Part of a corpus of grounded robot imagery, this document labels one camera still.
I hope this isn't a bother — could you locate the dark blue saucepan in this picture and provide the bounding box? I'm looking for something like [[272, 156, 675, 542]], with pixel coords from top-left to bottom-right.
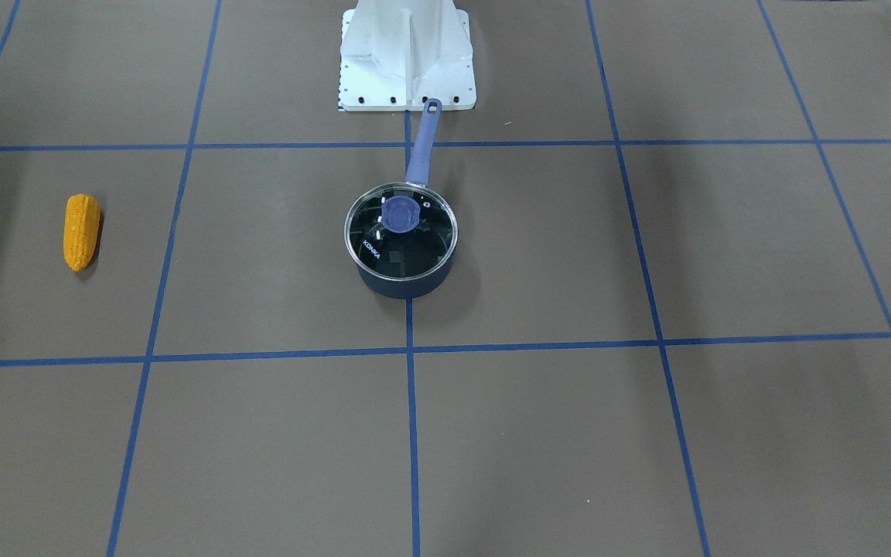
[[343, 97, 459, 299]]

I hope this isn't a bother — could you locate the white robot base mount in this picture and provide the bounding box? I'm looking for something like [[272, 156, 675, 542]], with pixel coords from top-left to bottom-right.
[[337, 1, 477, 112]]

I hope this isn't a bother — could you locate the yellow corn cob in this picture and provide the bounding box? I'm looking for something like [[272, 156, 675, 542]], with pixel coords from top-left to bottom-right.
[[61, 193, 103, 272]]

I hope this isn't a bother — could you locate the glass pot lid blue knob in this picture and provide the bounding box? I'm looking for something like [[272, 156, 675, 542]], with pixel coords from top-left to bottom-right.
[[343, 181, 459, 282]]

